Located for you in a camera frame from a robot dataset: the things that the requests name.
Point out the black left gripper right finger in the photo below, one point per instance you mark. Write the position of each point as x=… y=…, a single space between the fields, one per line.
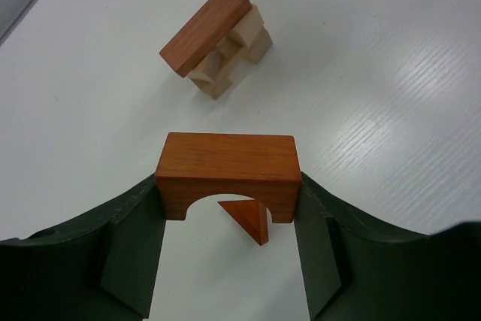
x=357 y=267

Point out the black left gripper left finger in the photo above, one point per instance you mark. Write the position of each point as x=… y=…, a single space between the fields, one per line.
x=100 y=265

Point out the red-brown triangle wood block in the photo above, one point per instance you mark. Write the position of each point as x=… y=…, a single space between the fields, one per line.
x=251 y=216

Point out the red-brown arch wood block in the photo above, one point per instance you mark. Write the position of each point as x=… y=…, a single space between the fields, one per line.
x=193 y=166

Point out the light wood cube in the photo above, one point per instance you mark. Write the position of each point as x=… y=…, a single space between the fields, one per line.
x=260 y=47
x=209 y=67
x=248 y=28
x=213 y=89

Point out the red-brown long wood block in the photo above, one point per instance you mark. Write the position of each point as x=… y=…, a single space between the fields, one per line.
x=202 y=32

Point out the light long wood block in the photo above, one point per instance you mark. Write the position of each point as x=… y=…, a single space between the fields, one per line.
x=232 y=53

